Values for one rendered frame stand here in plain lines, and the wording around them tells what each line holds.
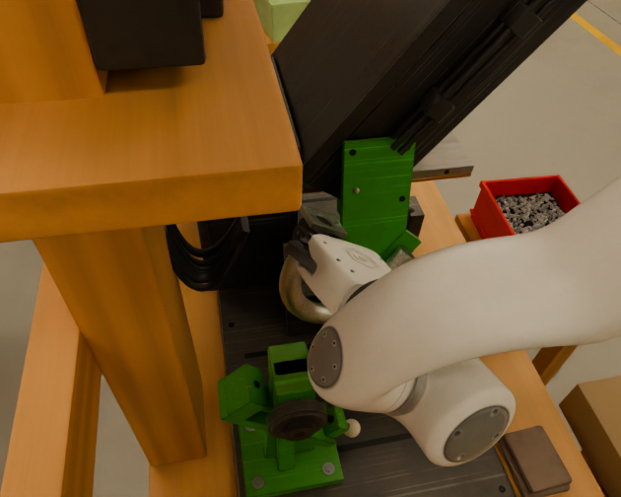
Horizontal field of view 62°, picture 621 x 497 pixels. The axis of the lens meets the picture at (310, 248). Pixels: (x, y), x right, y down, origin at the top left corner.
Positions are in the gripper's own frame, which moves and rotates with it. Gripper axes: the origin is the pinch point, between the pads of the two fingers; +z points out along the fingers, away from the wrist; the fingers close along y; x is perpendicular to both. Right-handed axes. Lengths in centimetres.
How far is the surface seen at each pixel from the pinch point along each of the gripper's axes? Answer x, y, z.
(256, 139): -12.7, 22.2, -20.7
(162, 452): 42.0, 3.5, 4.2
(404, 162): -11.7, -17.1, 13.3
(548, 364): 21, -99, 18
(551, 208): -15, -80, 31
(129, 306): 10.4, 20.6, -6.3
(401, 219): -3.0, -22.7, 13.3
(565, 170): -31, -219, 136
